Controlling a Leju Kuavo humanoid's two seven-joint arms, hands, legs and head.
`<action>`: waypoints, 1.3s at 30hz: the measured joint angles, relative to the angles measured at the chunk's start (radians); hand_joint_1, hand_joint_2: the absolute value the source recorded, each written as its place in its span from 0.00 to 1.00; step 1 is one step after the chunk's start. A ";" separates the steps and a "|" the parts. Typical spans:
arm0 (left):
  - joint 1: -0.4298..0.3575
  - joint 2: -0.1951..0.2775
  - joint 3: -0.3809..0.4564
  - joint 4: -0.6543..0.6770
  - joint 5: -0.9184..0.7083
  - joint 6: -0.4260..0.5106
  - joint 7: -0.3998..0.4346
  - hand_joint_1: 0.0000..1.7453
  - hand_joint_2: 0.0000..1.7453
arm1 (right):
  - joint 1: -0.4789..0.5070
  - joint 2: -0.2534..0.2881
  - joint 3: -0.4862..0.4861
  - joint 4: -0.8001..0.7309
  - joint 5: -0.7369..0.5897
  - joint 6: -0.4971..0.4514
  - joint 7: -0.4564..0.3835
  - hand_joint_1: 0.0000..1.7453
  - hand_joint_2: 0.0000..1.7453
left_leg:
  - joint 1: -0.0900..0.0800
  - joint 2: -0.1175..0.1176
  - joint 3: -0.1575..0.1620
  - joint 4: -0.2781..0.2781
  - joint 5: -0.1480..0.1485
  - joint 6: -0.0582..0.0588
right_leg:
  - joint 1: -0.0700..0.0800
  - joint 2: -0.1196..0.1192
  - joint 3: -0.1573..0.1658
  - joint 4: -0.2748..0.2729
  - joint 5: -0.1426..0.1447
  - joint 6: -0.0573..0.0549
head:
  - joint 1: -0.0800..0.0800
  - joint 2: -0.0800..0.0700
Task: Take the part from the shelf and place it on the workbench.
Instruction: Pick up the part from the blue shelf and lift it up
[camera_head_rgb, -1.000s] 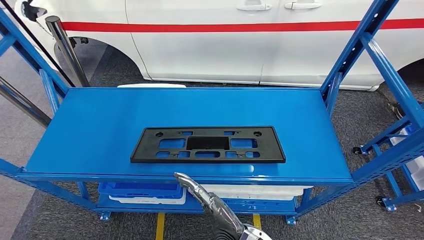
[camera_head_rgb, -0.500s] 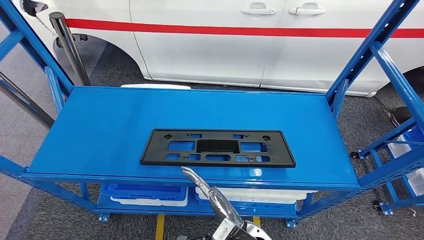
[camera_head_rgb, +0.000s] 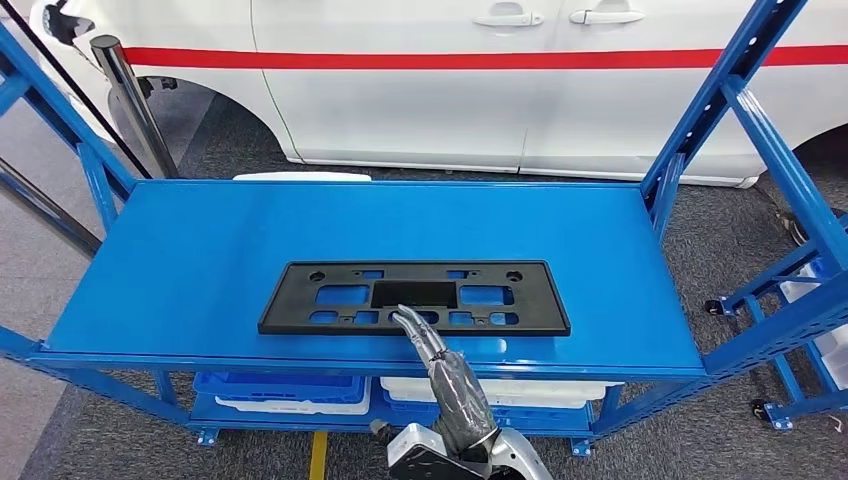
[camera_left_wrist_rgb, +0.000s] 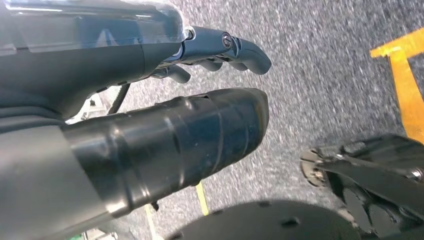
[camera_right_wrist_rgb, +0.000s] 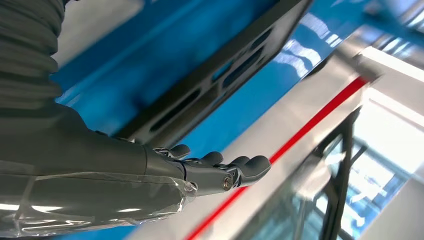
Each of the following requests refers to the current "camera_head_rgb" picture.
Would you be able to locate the wide white plastic bin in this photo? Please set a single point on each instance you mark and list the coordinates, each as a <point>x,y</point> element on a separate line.
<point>543,389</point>

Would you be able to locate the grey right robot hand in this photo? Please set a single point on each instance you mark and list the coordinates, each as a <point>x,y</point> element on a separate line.
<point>460,397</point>

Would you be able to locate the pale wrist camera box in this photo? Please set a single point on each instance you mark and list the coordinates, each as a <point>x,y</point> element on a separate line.
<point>411,445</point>

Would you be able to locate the black plastic plate frame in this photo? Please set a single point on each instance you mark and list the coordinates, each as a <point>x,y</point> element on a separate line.
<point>291,291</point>

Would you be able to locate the blue metal shelf rack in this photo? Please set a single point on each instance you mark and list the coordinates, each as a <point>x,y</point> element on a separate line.
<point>199,265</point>
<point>782,381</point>

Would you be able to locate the wide blue plastic bin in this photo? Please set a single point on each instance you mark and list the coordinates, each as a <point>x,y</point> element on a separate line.
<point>536,416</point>

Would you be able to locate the white car with red stripe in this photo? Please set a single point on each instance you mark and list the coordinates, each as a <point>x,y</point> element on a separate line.
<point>397,112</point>

